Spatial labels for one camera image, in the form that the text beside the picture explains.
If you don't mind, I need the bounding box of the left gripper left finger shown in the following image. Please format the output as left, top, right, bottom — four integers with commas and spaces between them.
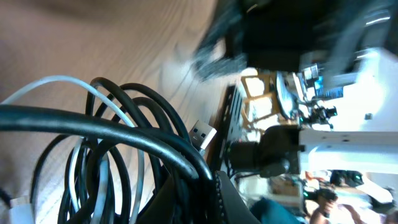
136, 177, 187, 224

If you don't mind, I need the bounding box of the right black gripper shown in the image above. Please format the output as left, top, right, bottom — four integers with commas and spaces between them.
195, 0, 397, 80

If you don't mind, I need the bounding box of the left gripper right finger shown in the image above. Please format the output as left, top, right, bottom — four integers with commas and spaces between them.
213, 171, 260, 224

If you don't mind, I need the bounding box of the white cable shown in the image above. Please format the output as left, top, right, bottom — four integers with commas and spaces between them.
0, 75, 218, 224

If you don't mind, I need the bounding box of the black cable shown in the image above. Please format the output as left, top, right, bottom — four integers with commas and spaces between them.
0, 77, 215, 224

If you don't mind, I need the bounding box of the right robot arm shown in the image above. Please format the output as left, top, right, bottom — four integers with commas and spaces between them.
196, 1, 397, 174

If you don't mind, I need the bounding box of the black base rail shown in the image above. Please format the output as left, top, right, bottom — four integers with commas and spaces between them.
206, 85, 243, 172

